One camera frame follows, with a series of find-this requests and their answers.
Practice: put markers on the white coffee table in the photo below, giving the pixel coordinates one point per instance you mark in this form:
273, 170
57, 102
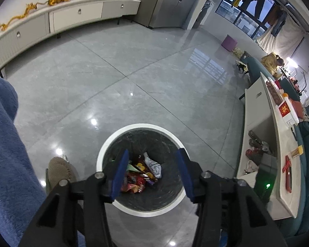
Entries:
285, 146

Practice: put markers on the white hanging sheet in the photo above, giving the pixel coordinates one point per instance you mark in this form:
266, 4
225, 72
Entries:
280, 46

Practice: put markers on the white television cabinet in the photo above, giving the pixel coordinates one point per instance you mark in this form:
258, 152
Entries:
74, 15

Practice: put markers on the brown bottles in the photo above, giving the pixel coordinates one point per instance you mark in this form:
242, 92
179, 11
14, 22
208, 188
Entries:
256, 140

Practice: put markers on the teal sofa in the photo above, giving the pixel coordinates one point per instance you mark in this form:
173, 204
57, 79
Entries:
307, 198

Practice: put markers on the black box with green light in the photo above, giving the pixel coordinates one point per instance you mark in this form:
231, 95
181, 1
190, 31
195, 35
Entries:
266, 177

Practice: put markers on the blue fleece trouser leg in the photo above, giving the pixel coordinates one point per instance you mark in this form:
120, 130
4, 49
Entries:
5, 146

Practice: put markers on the brown hanging jacket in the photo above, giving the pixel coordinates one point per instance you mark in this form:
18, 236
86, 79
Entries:
273, 15

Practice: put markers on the red and white gift box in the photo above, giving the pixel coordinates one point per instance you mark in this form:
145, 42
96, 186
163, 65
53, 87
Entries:
285, 110

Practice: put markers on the white round trash bin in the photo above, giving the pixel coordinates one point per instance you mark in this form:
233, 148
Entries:
144, 139

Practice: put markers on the small yellow box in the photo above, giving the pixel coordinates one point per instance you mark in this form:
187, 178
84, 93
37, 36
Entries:
298, 151

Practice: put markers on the white printed plastic bag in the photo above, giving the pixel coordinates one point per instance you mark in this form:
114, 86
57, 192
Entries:
153, 166

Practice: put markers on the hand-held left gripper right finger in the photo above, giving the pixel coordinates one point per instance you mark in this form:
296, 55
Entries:
184, 176

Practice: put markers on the large red snack bag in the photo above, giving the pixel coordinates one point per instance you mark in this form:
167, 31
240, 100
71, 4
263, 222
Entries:
134, 184

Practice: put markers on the dark hanging pants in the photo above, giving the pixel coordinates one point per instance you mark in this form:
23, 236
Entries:
256, 0

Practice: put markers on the box of brown fruit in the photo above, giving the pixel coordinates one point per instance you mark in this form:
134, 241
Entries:
274, 91

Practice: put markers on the black framed window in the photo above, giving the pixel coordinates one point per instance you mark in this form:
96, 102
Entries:
237, 18

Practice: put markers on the yellow dragon figurine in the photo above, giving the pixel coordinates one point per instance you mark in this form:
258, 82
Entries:
15, 18

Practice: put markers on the blue hanging denim garment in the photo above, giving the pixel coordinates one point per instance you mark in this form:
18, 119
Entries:
279, 24

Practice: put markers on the yellow tiger figurine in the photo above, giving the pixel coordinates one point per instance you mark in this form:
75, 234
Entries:
59, 0

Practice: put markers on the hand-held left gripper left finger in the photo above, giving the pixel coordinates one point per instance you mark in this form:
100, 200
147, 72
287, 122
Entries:
119, 176

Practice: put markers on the grey refrigerator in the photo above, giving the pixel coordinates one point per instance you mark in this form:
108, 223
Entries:
164, 2

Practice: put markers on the purple stool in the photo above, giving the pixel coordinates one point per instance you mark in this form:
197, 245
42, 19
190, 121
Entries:
229, 43

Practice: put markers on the beige knitted slipper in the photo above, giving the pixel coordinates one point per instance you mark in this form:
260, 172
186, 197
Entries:
60, 171

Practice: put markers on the green paper packet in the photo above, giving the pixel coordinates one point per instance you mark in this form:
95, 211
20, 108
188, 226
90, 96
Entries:
130, 167

